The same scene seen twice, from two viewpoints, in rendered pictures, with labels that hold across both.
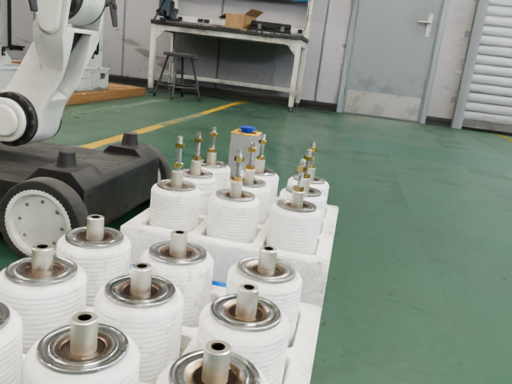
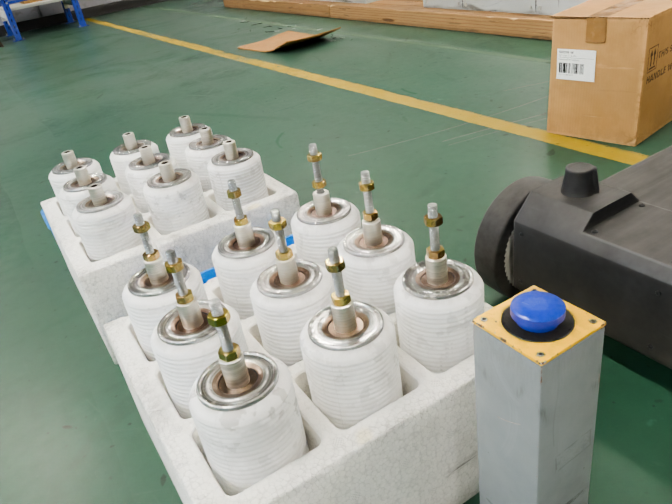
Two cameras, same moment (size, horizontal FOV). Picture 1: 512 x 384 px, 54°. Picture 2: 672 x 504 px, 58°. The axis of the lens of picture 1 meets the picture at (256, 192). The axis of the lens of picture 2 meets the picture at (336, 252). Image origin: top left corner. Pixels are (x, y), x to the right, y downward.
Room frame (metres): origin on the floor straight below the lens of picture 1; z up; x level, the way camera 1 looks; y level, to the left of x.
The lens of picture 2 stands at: (1.55, -0.29, 0.61)
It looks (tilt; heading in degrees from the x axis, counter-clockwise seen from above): 30 degrees down; 143
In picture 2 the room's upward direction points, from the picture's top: 10 degrees counter-clockwise
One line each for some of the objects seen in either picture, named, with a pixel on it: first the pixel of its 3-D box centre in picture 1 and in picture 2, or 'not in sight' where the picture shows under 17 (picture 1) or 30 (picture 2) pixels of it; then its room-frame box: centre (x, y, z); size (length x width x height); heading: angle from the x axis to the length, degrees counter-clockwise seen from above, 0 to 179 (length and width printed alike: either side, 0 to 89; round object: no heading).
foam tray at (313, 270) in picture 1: (240, 253); (312, 384); (1.05, 0.02, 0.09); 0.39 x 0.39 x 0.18; 80
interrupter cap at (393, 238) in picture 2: (195, 174); (373, 241); (1.07, 0.13, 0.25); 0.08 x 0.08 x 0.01
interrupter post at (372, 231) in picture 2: (196, 168); (372, 231); (1.07, 0.13, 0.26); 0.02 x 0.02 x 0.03
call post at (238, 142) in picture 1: (240, 189); (533, 461); (1.34, 0.04, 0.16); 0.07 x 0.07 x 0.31; 80
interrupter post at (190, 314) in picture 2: (304, 185); (189, 312); (1.03, -0.10, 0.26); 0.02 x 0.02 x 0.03
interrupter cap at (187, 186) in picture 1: (176, 186); (324, 211); (0.95, 0.15, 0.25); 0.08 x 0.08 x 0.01
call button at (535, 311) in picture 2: (247, 129); (537, 314); (1.34, 0.04, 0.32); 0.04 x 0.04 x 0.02
